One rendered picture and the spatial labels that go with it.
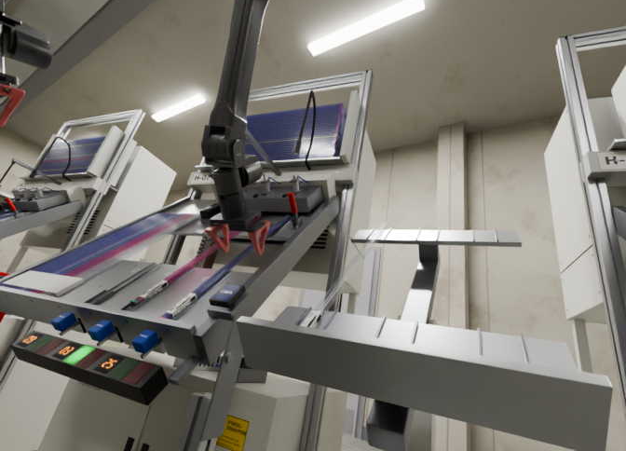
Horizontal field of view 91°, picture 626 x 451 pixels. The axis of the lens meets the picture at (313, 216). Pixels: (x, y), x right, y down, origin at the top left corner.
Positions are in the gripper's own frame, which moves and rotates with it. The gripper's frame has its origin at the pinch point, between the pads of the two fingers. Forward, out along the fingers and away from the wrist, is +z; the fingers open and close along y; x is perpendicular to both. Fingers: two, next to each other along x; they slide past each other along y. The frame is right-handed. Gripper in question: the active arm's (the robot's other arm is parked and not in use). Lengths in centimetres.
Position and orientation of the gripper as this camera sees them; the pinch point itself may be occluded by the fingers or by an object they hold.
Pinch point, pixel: (242, 250)
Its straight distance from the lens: 76.6
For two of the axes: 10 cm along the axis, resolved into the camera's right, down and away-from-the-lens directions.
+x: -3.7, 3.7, -8.5
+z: 1.2, 9.3, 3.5
